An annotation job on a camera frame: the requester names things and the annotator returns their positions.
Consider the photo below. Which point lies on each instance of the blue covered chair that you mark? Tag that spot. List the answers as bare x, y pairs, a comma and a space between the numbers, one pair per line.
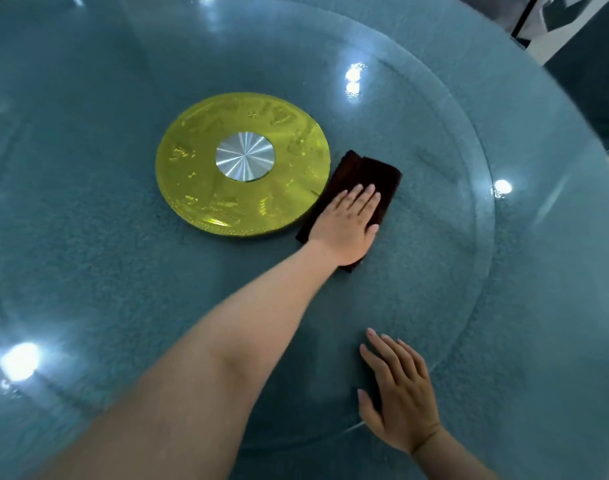
592, 79

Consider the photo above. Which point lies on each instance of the person's right hand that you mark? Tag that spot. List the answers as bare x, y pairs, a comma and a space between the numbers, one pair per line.
404, 404

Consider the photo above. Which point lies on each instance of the yellow round disc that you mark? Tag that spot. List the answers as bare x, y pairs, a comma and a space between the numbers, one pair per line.
184, 194

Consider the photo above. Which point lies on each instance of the person's left hand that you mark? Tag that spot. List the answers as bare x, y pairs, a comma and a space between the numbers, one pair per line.
347, 229

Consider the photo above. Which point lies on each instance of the dark red cloth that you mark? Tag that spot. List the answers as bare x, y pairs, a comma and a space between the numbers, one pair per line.
372, 169

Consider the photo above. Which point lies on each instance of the person's left forearm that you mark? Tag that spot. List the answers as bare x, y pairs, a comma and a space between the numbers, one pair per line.
194, 384

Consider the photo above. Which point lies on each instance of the round blue table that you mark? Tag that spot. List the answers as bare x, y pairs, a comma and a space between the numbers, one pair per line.
544, 319

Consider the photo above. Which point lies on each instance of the round white clothed table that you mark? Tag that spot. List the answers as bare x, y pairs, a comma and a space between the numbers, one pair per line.
534, 9

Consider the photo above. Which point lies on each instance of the round glass turntable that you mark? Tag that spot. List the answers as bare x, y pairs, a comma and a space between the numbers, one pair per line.
134, 304

